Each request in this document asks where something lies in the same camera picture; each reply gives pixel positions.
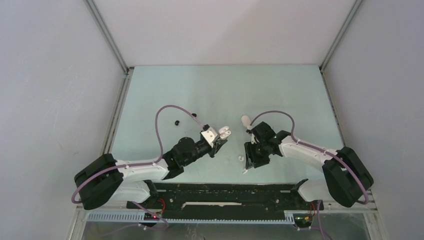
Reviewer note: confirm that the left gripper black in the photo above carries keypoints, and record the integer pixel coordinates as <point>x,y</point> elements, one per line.
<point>216,143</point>

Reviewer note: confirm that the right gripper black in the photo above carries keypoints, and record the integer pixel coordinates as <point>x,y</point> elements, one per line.
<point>251,159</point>

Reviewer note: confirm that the white charging case with dot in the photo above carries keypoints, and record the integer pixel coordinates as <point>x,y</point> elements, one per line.
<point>224,132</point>

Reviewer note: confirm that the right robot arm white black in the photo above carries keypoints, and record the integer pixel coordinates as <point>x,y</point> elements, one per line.
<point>345,175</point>

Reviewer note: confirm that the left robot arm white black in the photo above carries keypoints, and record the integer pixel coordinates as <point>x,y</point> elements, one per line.
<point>110,180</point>

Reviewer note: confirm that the white closed charging case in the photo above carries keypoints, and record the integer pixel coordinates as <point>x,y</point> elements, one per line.
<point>246,121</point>

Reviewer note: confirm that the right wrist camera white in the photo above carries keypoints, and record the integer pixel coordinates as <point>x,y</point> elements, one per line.
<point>253,139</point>

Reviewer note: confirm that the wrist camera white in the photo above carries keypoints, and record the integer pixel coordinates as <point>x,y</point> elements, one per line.
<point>210,135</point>
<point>253,139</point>

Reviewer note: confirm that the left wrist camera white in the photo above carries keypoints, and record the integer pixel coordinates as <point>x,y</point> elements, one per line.
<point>210,135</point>

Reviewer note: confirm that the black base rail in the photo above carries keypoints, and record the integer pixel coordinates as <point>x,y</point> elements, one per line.
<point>228,201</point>

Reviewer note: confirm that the left aluminium frame post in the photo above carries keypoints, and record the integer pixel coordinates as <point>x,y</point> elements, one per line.
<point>106,33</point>

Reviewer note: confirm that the aluminium frame post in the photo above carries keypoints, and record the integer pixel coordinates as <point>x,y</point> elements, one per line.
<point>341,33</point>
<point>106,33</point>

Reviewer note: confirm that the white slotted cable duct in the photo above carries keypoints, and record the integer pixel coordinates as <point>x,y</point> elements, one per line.
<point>143,217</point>

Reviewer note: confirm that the right aluminium frame post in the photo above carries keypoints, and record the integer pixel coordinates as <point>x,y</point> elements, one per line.
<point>341,33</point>

